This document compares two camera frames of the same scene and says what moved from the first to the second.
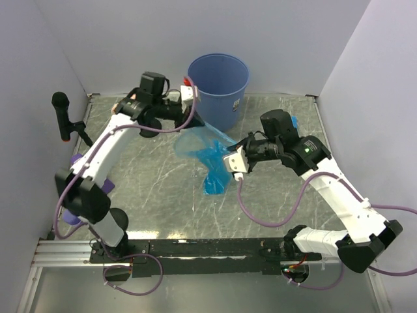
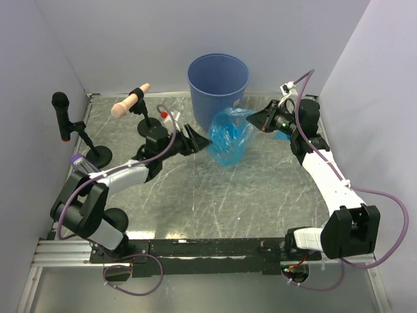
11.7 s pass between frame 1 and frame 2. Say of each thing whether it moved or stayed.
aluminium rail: stayed
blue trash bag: moved
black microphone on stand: stayed
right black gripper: moved
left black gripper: moved
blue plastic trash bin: stayed
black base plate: stayed
